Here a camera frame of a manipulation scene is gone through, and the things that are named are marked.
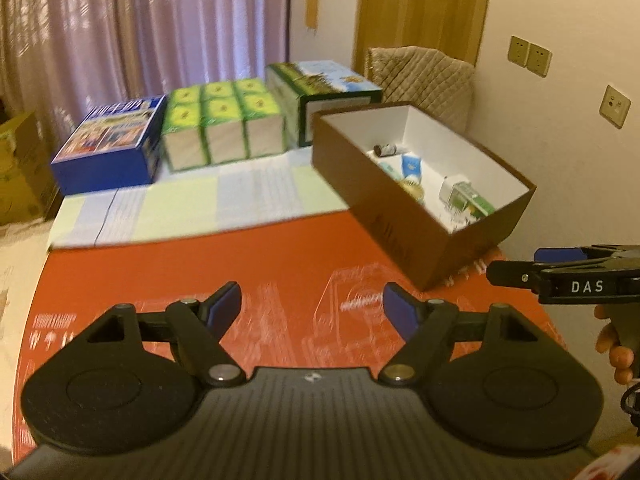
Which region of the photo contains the wooden door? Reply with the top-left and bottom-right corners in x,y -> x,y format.
352,0 -> 496,68

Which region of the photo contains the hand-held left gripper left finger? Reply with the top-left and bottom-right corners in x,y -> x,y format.
90,282 -> 245,387

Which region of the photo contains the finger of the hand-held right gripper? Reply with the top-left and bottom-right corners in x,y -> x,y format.
487,260 -> 546,293
534,245 -> 640,265

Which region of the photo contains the red printed mat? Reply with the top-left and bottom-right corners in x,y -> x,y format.
10,205 -> 576,461

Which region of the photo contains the round-port wall socket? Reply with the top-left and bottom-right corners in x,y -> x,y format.
599,85 -> 632,128

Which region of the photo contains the brown storage box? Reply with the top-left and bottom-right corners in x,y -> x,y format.
311,101 -> 537,292

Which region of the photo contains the clear plastic case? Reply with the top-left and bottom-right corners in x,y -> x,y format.
439,185 -> 468,213

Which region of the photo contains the blue printed box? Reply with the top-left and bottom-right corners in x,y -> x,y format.
50,94 -> 167,196

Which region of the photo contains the beige wall socket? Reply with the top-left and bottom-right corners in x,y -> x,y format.
527,42 -> 553,78
507,35 -> 531,67

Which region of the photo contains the cardboard box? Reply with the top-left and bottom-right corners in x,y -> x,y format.
0,110 -> 61,226

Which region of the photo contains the pastel checkered cloth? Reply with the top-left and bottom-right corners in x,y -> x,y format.
47,147 -> 361,251

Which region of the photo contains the green milk carton box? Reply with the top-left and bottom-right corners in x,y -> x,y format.
265,60 -> 383,148

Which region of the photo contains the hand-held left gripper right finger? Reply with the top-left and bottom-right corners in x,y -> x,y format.
379,283 -> 533,386

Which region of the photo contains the person's right hand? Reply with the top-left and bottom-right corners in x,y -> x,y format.
594,305 -> 636,386

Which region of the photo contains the black cable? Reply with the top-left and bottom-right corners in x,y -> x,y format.
621,384 -> 640,436

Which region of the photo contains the green medicine box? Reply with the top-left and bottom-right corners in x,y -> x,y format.
447,182 -> 496,221

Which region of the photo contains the pink curtain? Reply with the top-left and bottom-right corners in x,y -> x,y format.
0,0 -> 293,161

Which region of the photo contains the beige quilted chair cover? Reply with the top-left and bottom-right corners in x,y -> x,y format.
365,46 -> 475,133

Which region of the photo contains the green tissue multipack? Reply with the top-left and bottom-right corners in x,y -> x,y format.
161,77 -> 287,172

